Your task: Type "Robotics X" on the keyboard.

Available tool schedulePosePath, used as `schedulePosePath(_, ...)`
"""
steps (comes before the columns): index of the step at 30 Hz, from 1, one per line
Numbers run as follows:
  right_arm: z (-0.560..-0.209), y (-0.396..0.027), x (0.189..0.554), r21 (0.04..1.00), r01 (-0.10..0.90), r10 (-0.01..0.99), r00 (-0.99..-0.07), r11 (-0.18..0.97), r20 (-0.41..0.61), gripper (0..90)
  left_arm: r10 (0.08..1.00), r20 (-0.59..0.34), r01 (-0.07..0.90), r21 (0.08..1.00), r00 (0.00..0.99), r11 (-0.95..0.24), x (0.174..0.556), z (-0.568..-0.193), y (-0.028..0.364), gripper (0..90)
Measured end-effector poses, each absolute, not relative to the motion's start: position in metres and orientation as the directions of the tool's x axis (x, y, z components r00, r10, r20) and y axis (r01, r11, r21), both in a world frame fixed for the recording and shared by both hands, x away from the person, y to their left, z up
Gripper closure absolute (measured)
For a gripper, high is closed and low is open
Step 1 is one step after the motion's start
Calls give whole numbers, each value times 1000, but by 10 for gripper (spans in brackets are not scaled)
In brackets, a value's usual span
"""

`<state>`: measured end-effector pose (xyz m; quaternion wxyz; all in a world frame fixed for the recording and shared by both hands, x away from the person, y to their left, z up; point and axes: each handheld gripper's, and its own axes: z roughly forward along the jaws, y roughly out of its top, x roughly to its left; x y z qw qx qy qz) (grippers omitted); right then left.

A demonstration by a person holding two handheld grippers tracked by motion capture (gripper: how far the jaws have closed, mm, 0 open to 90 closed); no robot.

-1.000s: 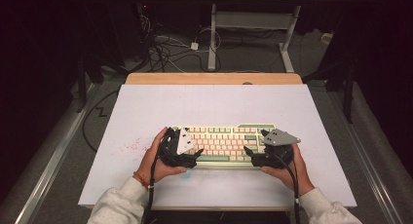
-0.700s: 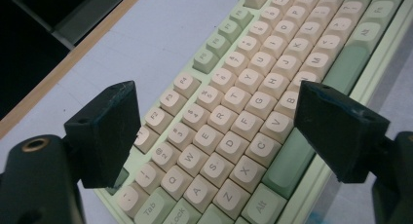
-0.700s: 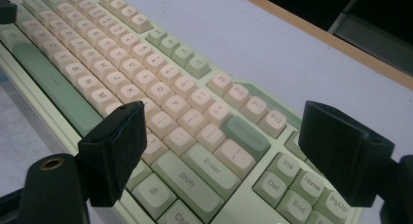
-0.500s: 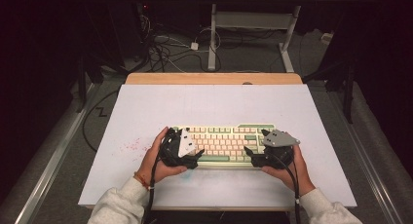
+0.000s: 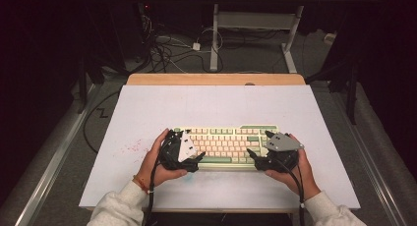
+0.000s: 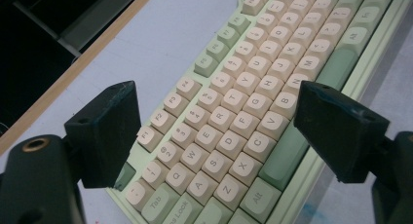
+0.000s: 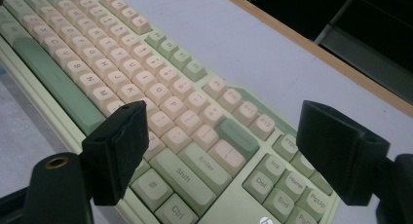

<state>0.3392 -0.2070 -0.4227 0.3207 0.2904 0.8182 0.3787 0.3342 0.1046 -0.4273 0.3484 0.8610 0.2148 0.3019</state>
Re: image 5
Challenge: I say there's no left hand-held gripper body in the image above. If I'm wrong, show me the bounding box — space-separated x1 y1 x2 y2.
158 129 201 174

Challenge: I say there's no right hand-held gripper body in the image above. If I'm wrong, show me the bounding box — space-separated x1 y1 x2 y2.
255 133 306 173

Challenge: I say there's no green and cream keyboard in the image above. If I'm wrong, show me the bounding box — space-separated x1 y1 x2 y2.
170 124 281 172

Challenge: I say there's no person's left hand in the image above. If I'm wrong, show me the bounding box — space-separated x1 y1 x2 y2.
135 128 190 189

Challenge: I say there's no person's right hand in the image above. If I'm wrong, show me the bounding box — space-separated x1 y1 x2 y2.
264 133 322 201

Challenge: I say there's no white board sheet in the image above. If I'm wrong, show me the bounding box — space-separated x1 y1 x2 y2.
78 85 362 211

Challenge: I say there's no wooden table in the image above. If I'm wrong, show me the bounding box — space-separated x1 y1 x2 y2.
86 73 352 215

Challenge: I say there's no dark metal stand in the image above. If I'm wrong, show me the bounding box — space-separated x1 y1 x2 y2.
76 52 107 115

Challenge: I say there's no white metal-framed desk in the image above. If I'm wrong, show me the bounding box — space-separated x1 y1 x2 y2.
196 0 349 74

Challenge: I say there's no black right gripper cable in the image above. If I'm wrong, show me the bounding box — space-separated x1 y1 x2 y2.
278 158 308 226

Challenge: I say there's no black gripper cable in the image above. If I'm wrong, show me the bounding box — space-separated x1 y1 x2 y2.
278 158 308 226
144 146 165 226

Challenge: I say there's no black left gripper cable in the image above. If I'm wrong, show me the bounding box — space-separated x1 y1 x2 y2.
144 146 165 226

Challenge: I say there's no red string bracelet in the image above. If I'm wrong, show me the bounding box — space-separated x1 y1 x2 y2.
132 174 149 194

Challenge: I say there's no tangle of floor cables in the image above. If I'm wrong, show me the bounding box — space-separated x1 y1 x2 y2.
139 14 227 75

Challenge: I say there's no black floor cable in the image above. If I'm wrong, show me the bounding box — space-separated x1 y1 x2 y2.
82 89 122 155

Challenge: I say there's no aluminium floor rail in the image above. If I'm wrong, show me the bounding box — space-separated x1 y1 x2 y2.
14 83 101 226
328 87 409 226

